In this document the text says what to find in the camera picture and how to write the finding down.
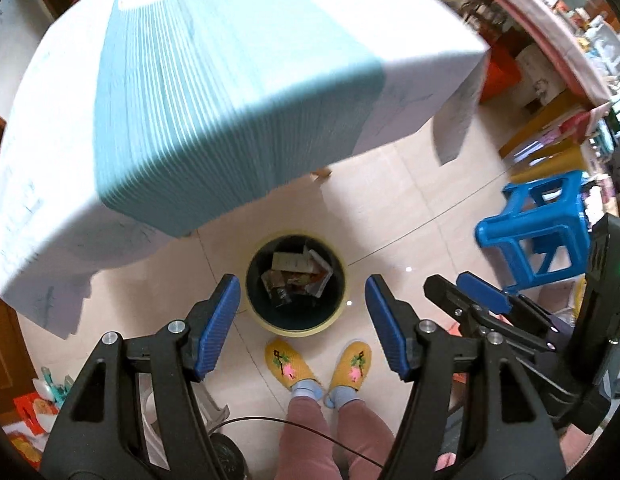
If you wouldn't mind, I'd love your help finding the white blue medicine box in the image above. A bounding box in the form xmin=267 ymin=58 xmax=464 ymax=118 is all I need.
xmin=304 ymin=249 xmax=334 ymax=298

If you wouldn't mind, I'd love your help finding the brown pulp cup carrier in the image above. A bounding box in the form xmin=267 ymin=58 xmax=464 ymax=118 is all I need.
xmin=261 ymin=270 xmax=286 ymax=292

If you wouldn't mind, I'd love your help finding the large red snack bag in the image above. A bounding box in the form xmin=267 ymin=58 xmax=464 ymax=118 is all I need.
xmin=282 ymin=271 xmax=324 ymax=295

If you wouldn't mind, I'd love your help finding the cream toothpaste box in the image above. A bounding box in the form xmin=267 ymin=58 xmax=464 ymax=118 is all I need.
xmin=271 ymin=252 xmax=316 ymax=274

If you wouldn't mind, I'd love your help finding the yellow round trash bin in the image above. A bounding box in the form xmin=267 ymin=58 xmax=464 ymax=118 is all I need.
xmin=244 ymin=232 xmax=347 ymax=338

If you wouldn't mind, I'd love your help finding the right yellow slipper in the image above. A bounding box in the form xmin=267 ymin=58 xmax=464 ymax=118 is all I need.
xmin=324 ymin=340 xmax=372 ymax=410

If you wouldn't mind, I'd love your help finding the yellow slipper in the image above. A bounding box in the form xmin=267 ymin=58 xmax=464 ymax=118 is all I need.
xmin=324 ymin=340 xmax=372 ymax=410
xmin=264 ymin=338 xmax=324 ymax=402

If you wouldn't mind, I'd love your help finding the left yellow slipper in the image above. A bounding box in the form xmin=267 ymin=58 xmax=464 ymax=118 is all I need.
xmin=264 ymin=338 xmax=324 ymax=402

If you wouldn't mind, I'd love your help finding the blue plastic stool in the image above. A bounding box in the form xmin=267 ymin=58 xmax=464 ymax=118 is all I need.
xmin=475 ymin=170 xmax=591 ymax=294

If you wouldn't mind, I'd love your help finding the teal toy figure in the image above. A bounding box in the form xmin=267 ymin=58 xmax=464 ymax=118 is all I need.
xmin=32 ymin=366 xmax=74 ymax=410

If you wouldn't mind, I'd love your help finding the red plastic bucket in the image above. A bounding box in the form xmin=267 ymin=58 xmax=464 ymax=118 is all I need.
xmin=479 ymin=44 xmax=522 ymax=103

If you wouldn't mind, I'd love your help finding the light blue patterned tablecloth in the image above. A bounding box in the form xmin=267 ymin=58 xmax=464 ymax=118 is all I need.
xmin=0 ymin=0 xmax=488 ymax=338

